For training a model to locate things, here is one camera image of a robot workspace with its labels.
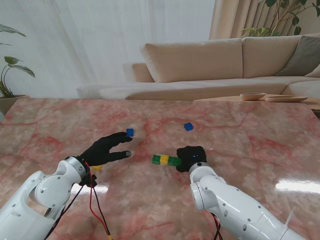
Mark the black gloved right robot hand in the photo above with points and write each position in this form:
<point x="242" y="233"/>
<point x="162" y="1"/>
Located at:
<point x="192" y="156"/>

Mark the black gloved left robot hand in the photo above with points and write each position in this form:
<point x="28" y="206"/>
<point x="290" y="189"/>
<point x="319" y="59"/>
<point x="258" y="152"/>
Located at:
<point x="101" y="151"/>

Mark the green toy brick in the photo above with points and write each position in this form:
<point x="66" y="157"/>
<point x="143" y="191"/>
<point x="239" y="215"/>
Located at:
<point x="156" y="159"/>
<point x="173" y="161"/>

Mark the yellow toy brick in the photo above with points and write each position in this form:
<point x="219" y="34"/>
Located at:
<point x="98" y="168"/>
<point x="164" y="160"/>

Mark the blue toy brick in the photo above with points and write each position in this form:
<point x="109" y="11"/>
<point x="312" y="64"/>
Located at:
<point x="188" y="126"/>
<point x="130" y="132"/>

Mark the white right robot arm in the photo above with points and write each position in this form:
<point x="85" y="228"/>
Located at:
<point x="237" y="205"/>

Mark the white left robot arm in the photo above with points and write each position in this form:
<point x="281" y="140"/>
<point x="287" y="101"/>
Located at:
<point x="27" y="207"/>

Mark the wooden bowl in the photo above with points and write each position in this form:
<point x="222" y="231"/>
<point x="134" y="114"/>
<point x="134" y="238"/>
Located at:
<point x="252" y="96"/>

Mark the beige sofa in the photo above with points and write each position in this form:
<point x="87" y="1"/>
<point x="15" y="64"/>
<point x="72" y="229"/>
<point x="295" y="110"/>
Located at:
<point x="200" y="62"/>

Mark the pale plant pot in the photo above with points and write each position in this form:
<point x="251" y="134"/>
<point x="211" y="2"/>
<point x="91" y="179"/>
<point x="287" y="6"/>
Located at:
<point x="10" y="102"/>

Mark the flat wooden tray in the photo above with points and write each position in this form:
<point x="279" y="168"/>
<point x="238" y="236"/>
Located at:
<point x="286" y="99"/>

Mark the large-leaf green houseplant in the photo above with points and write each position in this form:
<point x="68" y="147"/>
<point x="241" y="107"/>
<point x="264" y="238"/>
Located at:
<point x="25" y="70"/>

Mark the sheer white curtain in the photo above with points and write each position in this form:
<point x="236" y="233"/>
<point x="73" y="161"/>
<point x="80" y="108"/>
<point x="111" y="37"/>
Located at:
<point x="100" y="37"/>

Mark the beige curtain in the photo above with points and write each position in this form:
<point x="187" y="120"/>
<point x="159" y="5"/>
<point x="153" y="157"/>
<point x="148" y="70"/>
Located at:
<point x="225" y="20"/>

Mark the tall leafy branch plant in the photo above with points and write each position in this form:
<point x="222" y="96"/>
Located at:
<point x="260" y="30"/>

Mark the grey sofa cushion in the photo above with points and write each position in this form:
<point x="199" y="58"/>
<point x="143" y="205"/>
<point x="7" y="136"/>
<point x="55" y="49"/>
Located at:
<point x="302" y="57"/>

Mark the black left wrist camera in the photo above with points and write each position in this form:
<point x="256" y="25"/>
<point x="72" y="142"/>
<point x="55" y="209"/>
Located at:
<point x="90" y="180"/>

